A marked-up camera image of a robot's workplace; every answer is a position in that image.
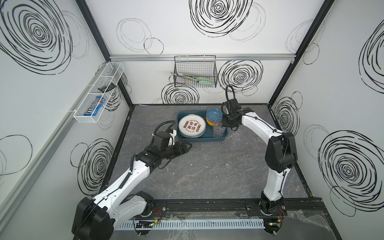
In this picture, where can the black wire basket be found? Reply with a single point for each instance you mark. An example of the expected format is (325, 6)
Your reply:
(196, 66)

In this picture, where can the white slotted cable duct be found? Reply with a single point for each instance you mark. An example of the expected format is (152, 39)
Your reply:
(213, 224)

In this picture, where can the metal tongs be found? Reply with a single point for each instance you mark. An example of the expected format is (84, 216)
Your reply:
(185, 77)

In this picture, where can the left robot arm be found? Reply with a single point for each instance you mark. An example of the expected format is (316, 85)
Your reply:
(99, 217)

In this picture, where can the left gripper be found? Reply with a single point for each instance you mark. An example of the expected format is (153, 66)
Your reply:
(180, 148)

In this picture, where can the white wire shelf basket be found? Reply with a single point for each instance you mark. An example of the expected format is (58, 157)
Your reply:
(107, 73)

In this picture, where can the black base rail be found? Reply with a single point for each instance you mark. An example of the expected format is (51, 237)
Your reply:
(251, 207)

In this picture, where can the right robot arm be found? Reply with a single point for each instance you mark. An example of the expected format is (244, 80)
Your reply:
(281, 153)

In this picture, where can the blue candy packet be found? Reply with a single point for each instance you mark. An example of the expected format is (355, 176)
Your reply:
(95, 106)

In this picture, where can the teal plastic bin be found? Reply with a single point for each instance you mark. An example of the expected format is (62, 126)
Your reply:
(207, 136)

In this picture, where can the black remote control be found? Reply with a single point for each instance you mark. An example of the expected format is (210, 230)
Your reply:
(107, 88)

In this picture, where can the green item in basket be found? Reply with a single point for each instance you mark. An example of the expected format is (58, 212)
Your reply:
(206, 81)

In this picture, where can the clear glass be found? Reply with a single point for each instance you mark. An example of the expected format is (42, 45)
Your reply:
(218, 130)
(238, 134)
(218, 123)

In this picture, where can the blue bowl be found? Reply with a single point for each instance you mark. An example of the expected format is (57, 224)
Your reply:
(213, 114)

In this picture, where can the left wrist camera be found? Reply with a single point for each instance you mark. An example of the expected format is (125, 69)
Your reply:
(173, 134)

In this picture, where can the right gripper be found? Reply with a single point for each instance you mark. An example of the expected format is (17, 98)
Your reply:
(229, 122)

